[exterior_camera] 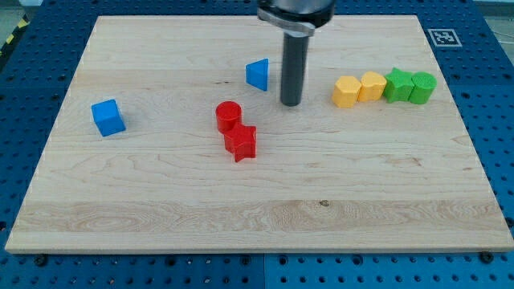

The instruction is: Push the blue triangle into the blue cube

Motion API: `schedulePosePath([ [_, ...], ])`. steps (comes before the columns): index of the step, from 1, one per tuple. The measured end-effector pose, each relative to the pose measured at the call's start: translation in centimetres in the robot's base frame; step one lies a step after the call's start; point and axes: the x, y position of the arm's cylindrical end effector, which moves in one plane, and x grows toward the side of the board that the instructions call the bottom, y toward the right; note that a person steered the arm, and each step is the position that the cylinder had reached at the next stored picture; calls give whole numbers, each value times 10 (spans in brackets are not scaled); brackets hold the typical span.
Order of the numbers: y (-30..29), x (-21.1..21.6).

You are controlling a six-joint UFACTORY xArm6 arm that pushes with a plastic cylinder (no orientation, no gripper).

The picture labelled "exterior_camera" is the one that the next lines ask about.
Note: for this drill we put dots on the red star block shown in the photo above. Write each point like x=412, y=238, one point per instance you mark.
x=241, y=141

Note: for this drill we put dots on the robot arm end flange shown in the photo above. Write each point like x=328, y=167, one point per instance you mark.
x=298, y=18

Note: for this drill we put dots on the blue triangle block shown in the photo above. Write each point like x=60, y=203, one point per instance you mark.
x=257, y=74

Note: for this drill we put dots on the green star block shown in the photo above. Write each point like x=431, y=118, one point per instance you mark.
x=399, y=85

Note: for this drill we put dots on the blue cube block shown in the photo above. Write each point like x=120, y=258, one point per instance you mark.
x=107, y=117

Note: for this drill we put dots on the white fiducial marker tag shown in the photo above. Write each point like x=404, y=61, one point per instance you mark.
x=444, y=37

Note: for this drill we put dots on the wooden board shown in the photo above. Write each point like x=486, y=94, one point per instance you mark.
x=375, y=178

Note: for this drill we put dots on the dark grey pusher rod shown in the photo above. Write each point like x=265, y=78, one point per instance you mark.
x=294, y=58

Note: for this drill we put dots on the yellow heart block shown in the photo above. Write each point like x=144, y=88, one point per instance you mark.
x=372, y=86

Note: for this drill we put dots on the red cylinder block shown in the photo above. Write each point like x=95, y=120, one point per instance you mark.
x=228, y=114

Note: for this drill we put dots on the yellow pentagon block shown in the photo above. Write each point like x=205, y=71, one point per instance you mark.
x=346, y=91

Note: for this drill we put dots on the green cylinder block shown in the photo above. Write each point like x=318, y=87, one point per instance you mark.
x=424, y=84

